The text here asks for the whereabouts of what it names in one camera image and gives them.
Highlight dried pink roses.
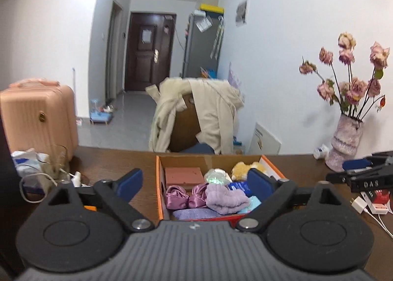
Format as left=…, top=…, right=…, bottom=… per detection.
left=299, top=32, right=390, bottom=122

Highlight beige coat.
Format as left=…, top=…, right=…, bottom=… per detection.
left=145, top=76, right=245, bottom=155

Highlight iridescent bath ball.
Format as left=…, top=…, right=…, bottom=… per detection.
left=204, top=168, right=234, bottom=186

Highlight grey refrigerator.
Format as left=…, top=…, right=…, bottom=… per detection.
left=182, top=12, right=225, bottom=79

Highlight drinking glass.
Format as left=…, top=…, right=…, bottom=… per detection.
left=51, top=144, right=70, bottom=178

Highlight yellow box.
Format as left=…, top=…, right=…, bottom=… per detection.
left=199, top=3, right=225, bottom=14

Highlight wall poster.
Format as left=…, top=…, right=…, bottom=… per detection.
left=235, top=0, right=249, bottom=27

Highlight pink suitcase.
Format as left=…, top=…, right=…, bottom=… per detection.
left=0, top=78, right=79, bottom=162

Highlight red cardboard box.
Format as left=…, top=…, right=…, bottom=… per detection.
left=155, top=154, right=286, bottom=229

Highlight white charger plug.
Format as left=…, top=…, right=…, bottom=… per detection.
left=351, top=196, right=369, bottom=214

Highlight hanging folded umbrella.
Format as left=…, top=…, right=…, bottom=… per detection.
left=210, top=17, right=225, bottom=60

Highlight pink cleaning sponge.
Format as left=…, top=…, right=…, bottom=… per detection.
left=165, top=167, right=204, bottom=191

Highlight white charging cable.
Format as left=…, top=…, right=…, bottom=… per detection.
left=365, top=209, right=393, bottom=238

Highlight white power adapter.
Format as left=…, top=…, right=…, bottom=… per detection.
left=69, top=171, right=83, bottom=188

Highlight small blue stool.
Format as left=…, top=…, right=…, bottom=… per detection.
left=90, top=100, right=114, bottom=125

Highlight small red box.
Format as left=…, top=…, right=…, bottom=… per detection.
left=370, top=190, right=390, bottom=206

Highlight dark brown door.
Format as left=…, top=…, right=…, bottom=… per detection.
left=124, top=11, right=177, bottom=92

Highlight clear container with cable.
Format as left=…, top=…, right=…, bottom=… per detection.
left=12, top=148, right=51, bottom=191

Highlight clear pouch on refrigerator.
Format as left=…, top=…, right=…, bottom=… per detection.
left=196, top=17, right=213, bottom=32

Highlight purple knit cloth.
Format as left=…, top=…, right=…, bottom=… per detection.
left=172, top=208, right=226, bottom=221

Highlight small white box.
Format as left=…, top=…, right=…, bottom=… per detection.
left=361, top=192, right=389, bottom=215

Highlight purple fluffy headband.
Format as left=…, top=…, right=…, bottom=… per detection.
left=205, top=183, right=251, bottom=215

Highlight small white bottle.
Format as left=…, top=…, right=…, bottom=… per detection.
left=313, top=144, right=330, bottom=160

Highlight yellow plush sheep toy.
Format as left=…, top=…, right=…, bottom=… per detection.
left=231, top=161, right=266, bottom=181

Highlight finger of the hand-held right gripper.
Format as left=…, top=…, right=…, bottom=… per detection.
left=325, top=166, right=393, bottom=184
left=342, top=151, right=393, bottom=172

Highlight white adapter cable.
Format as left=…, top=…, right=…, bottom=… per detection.
left=19, top=170, right=74, bottom=204

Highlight white flat board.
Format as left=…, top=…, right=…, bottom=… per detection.
left=249, top=122, right=282, bottom=155

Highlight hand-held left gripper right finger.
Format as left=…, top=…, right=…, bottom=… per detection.
left=235, top=168, right=352, bottom=234

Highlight brown chair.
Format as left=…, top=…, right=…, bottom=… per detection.
left=169, top=97, right=215, bottom=155

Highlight pink textured vase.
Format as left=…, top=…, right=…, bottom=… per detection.
left=325, top=114, right=364, bottom=172

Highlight blue tissue packet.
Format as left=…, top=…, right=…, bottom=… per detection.
left=228, top=182, right=252, bottom=197

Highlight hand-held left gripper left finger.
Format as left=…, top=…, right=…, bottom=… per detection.
left=37, top=168, right=155, bottom=234

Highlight pink satin scrunchie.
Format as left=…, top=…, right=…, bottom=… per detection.
left=165, top=185, right=192, bottom=210
left=188, top=183, right=210, bottom=209

